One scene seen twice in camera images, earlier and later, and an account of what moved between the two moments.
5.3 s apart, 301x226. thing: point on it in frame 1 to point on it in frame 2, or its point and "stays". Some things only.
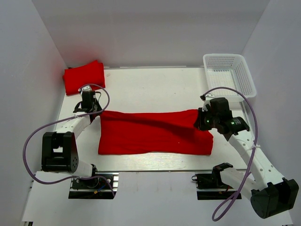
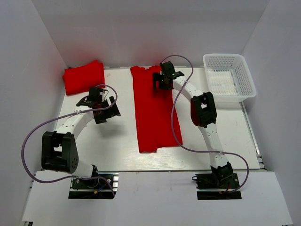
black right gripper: (199, 123) to (157, 76)
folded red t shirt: (77, 77) stays
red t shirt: (131, 132) to (156, 123)
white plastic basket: (231, 70) stays
